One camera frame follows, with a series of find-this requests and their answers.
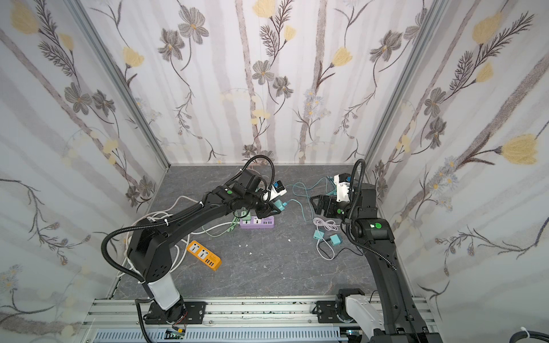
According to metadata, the purple power strip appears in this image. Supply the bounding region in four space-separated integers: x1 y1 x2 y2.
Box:
240 216 275 230

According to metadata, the green charger plug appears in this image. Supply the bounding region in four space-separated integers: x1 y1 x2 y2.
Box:
237 209 251 220

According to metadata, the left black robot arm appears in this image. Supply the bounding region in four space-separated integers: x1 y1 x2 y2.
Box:
101 154 278 312

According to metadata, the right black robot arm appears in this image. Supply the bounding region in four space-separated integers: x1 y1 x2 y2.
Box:
310 159 443 342

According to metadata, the loose teal charger plug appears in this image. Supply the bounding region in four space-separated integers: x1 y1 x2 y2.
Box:
274 200 287 211

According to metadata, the small teal charger plug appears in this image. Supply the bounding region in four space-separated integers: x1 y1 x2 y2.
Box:
313 230 325 241

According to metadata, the large teal charger plug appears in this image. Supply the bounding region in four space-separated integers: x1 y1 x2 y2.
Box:
330 234 342 247

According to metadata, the orange power strip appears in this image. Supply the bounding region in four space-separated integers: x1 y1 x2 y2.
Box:
187 240 222 271

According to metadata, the black cable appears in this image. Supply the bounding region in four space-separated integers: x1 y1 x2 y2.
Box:
319 239 365 260

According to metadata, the white coiled power cable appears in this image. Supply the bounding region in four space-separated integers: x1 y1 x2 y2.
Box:
114 196 241 282

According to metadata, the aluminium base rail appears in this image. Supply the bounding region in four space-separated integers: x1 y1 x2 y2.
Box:
79 294 434 343

